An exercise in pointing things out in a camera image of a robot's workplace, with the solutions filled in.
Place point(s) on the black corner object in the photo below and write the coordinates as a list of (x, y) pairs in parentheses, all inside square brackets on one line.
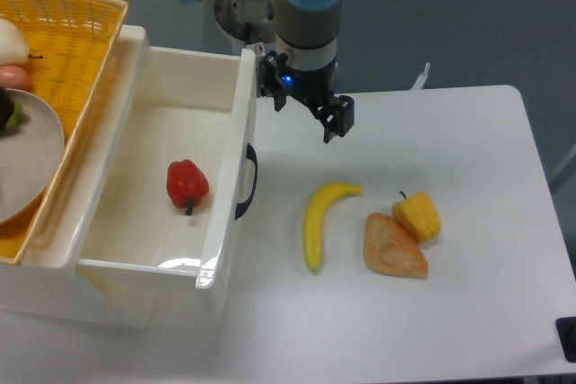
[(566, 329)]

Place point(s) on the pink sausage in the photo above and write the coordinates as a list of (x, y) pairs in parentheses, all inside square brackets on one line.
[(12, 76)]

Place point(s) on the red bell pepper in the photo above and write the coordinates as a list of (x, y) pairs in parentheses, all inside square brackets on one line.
[(186, 185)]

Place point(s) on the grey plate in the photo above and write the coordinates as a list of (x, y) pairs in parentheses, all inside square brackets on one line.
[(30, 154)]

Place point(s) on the triangular toasted bread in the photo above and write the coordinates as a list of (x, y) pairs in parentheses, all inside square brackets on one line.
[(388, 249)]

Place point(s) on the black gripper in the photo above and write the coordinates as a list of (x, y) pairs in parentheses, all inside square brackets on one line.
[(312, 88)]

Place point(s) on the dark eggplant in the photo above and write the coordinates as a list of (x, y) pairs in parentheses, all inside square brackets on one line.
[(12, 114)]

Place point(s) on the yellow bell pepper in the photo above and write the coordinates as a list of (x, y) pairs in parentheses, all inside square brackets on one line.
[(418, 214)]

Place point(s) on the white pear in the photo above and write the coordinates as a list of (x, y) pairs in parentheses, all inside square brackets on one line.
[(14, 49)]

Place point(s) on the yellow banana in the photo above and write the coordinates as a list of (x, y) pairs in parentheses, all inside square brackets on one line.
[(312, 225)]

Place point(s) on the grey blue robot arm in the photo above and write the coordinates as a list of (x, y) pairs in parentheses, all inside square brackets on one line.
[(304, 58)]

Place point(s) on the white drawer cabinet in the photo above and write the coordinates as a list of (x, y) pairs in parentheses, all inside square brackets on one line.
[(49, 281)]

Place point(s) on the white top drawer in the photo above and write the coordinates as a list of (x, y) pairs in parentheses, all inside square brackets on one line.
[(188, 105)]

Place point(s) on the yellow woven basket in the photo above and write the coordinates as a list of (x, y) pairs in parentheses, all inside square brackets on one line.
[(75, 37)]

